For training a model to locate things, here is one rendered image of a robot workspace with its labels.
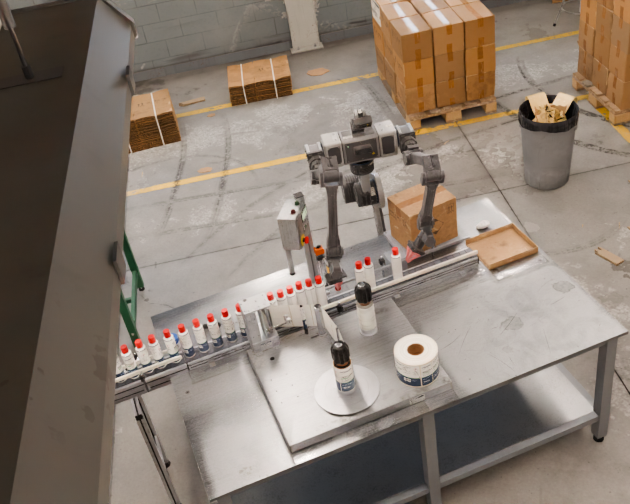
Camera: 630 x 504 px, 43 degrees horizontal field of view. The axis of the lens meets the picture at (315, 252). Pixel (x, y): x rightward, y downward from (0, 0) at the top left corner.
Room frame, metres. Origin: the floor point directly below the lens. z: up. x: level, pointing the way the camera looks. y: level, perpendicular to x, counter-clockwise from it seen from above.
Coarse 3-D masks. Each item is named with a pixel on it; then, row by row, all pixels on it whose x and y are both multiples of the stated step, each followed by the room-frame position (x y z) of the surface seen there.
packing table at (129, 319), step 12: (132, 252) 4.77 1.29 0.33; (132, 264) 4.73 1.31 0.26; (132, 276) 4.67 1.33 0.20; (132, 288) 4.53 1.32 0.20; (144, 288) 4.75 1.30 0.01; (120, 300) 4.07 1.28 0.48; (132, 300) 4.39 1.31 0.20; (120, 312) 4.06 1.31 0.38; (132, 312) 4.27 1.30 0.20; (132, 324) 4.07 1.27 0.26; (132, 336) 4.07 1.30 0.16
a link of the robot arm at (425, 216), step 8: (424, 176) 3.20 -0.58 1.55; (424, 184) 3.21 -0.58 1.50; (432, 184) 3.21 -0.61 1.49; (424, 192) 3.28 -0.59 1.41; (432, 192) 3.23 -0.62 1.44; (424, 200) 3.28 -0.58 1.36; (432, 200) 3.26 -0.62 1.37; (424, 208) 3.28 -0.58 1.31; (432, 208) 3.28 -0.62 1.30; (424, 216) 3.30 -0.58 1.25; (432, 216) 3.31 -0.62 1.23; (424, 224) 3.33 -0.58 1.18; (432, 224) 3.33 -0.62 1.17
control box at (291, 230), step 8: (288, 200) 3.34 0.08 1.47; (288, 208) 3.27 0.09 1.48; (296, 208) 3.25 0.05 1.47; (280, 216) 3.21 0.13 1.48; (288, 216) 3.20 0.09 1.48; (296, 216) 3.19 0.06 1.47; (280, 224) 3.19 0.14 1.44; (288, 224) 3.18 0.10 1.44; (296, 224) 3.17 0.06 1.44; (280, 232) 3.19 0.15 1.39; (288, 232) 3.18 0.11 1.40; (296, 232) 3.17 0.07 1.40; (304, 232) 3.23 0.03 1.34; (288, 240) 3.18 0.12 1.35; (296, 240) 3.17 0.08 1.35; (288, 248) 3.19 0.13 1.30; (296, 248) 3.17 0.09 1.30
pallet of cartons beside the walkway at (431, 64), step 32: (384, 0) 7.19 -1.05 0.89; (416, 0) 7.05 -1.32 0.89; (448, 0) 6.90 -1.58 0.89; (384, 32) 6.97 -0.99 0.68; (416, 32) 6.35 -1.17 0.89; (448, 32) 6.38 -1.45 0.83; (480, 32) 6.40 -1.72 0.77; (384, 64) 7.09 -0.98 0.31; (416, 64) 6.35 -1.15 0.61; (448, 64) 6.37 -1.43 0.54; (480, 64) 6.38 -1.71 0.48; (416, 96) 6.35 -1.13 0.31; (448, 96) 6.37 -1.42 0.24; (480, 96) 6.39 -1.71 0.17; (416, 128) 6.31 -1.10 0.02
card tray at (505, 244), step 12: (504, 228) 3.59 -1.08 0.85; (516, 228) 3.56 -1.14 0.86; (468, 240) 3.53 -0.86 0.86; (480, 240) 3.54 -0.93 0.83; (492, 240) 3.52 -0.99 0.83; (504, 240) 3.50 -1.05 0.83; (516, 240) 3.48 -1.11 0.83; (528, 240) 3.44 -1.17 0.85; (480, 252) 3.44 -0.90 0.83; (492, 252) 3.42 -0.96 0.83; (504, 252) 3.40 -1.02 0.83; (516, 252) 3.38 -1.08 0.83; (528, 252) 3.34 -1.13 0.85; (492, 264) 3.29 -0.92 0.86; (504, 264) 3.30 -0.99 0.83
